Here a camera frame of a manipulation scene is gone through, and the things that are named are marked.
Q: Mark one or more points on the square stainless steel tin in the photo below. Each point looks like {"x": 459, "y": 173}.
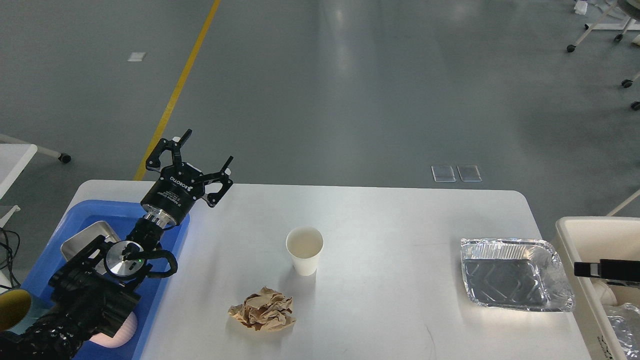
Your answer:
{"x": 72, "y": 246}

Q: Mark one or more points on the pink ribbed mug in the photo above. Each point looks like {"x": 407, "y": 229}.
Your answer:
{"x": 121, "y": 337}

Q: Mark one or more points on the clear floor plate left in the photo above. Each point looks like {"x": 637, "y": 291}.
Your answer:
{"x": 443, "y": 174}

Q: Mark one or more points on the white plastic bin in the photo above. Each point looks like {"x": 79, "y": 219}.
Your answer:
{"x": 590, "y": 239}

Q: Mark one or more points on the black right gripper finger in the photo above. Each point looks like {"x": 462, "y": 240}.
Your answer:
{"x": 609, "y": 269}

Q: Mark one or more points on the clear floor plate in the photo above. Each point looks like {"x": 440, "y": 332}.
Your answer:
{"x": 469, "y": 173}
{"x": 443, "y": 174}

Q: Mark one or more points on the teal ceramic mug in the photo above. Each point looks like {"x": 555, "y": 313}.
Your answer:
{"x": 20, "y": 309}

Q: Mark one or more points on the white paper scrap on floor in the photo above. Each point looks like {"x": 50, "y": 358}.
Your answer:
{"x": 135, "y": 57}

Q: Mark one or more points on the white side table left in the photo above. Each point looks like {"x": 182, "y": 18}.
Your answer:
{"x": 16, "y": 154}

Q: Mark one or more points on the brown paper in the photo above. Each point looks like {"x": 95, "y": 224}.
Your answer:
{"x": 266, "y": 310}

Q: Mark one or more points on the clear floor plate right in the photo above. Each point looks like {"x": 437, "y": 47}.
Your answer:
{"x": 469, "y": 173}

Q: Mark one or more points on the black chair caster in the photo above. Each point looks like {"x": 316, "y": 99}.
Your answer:
{"x": 627, "y": 83}

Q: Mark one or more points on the white paper cup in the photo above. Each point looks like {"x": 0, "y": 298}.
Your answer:
{"x": 304, "y": 245}

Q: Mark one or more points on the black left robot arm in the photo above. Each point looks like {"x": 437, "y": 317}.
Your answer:
{"x": 95, "y": 291}

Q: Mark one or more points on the white cup in bin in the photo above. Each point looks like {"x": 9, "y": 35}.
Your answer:
{"x": 603, "y": 293}

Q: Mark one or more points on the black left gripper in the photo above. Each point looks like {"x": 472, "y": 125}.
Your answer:
{"x": 175, "y": 192}

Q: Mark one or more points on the aluminium foil tray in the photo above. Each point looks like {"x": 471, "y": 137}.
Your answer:
{"x": 525, "y": 275}

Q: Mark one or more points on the white wheeled cart frame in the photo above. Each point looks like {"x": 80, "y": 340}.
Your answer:
{"x": 629, "y": 22}

